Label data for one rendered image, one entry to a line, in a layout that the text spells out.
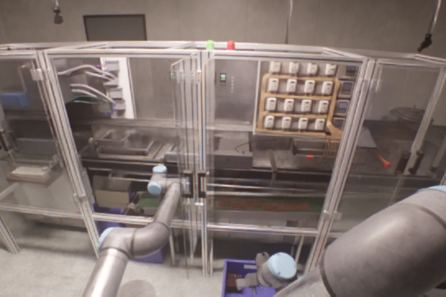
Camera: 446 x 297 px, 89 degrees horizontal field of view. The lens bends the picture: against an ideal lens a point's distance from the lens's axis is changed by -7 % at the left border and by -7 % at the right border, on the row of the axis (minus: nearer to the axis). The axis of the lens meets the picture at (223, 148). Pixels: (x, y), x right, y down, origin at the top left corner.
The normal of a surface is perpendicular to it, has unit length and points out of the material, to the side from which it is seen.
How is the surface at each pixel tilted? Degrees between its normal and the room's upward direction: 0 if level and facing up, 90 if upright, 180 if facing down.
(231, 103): 90
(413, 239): 34
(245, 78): 90
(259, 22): 90
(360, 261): 52
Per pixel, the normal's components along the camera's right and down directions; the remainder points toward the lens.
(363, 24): -0.07, 0.45
